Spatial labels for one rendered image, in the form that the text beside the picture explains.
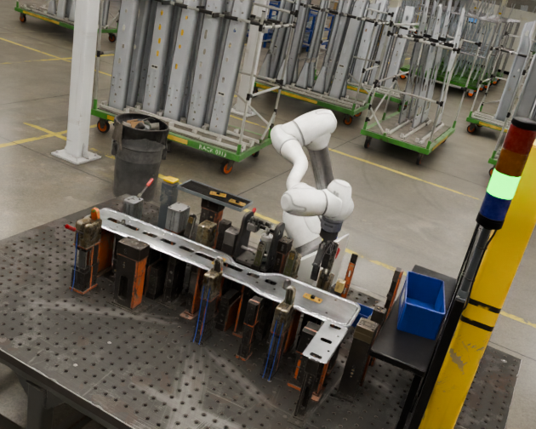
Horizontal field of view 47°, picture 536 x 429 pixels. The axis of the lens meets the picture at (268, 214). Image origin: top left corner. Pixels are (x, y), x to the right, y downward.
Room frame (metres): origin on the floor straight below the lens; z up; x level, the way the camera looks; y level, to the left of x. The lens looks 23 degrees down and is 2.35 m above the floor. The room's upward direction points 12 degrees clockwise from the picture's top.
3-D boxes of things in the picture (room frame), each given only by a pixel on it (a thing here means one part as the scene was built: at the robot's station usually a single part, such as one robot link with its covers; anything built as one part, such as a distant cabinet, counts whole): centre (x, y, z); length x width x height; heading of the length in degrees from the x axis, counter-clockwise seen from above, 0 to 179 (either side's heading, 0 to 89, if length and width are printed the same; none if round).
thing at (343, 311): (2.51, 0.20, 1.00); 1.38 x 0.22 x 0.02; 71
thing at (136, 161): (5.29, 1.27, 0.36); 0.54 x 0.50 x 0.73; 157
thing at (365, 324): (2.14, -0.48, 0.88); 0.08 x 0.08 x 0.36; 71
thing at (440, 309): (2.33, -0.72, 1.10); 0.30 x 0.17 x 0.13; 171
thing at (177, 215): (2.77, 0.43, 0.90); 0.13 x 0.10 x 0.41; 161
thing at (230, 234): (2.71, 0.14, 0.89); 0.13 x 0.11 x 0.38; 161
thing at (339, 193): (2.35, -0.25, 1.48); 0.13 x 0.11 x 0.16; 119
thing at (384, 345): (2.40, -0.74, 1.02); 0.90 x 0.22 x 0.03; 161
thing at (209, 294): (2.32, 0.18, 0.87); 0.12 x 0.09 x 0.35; 161
